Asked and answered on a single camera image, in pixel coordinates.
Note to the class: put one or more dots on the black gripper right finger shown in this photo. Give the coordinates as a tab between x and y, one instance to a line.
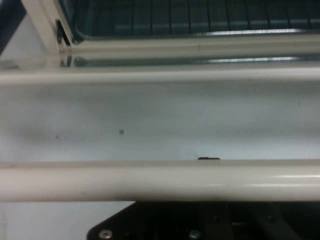
275	222

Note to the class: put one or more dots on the cream toaster oven body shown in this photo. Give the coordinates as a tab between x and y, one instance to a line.
40	25

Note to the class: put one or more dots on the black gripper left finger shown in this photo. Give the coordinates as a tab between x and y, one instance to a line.
155	222

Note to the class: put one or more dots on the cream glass oven door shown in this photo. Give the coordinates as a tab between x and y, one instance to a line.
160	182

